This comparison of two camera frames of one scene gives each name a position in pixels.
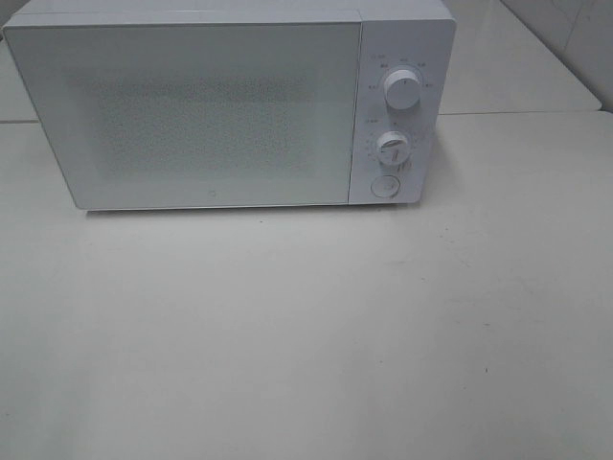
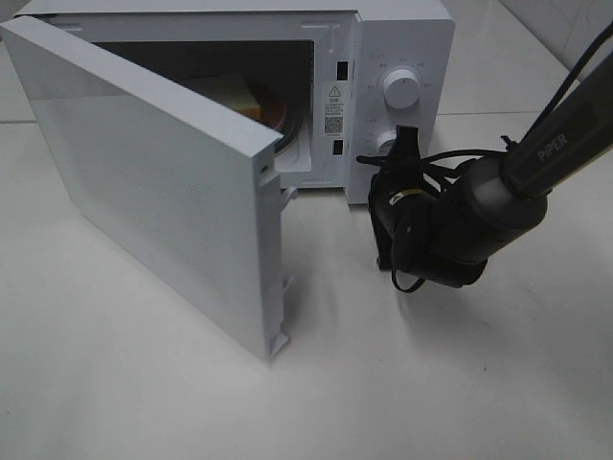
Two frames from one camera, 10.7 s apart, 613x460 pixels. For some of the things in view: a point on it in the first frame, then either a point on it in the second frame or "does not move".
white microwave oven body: x=237 y=103 does not move
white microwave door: x=177 y=114 -> x=188 y=187
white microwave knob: x=402 y=88 does not move
